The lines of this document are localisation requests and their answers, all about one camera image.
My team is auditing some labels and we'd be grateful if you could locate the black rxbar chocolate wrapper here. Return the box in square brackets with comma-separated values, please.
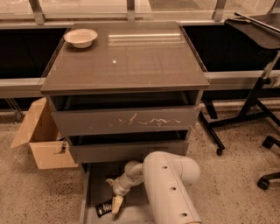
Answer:
[95, 199, 112, 218]

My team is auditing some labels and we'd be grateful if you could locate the black rolling stand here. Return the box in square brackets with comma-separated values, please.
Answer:
[199, 10, 280, 155]

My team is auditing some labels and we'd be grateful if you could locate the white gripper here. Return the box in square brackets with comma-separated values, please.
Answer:
[106, 175, 130, 214]

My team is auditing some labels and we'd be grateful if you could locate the grey top drawer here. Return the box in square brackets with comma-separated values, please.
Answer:
[52, 106, 200, 136]

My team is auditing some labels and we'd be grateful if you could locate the white bowl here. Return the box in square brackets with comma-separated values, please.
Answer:
[64, 29, 98, 49]

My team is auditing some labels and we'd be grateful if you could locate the metal window railing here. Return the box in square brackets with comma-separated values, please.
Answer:
[0, 0, 280, 29]

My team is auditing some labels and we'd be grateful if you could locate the black office chair base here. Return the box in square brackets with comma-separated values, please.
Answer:
[256, 134, 280, 192]

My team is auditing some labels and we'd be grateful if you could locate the grey middle drawer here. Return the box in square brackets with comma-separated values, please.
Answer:
[69, 140, 189, 164]

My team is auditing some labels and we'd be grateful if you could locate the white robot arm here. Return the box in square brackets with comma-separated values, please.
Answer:
[106, 151, 201, 224]

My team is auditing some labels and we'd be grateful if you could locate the open cardboard box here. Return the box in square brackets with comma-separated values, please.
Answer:
[10, 98, 78, 170]

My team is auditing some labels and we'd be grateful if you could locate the grey open bottom drawer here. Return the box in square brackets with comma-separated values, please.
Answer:
[79, 162, 155, 224]

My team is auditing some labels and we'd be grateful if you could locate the grey drawer cabinet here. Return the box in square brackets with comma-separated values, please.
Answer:
[39, 20, 210, 224]

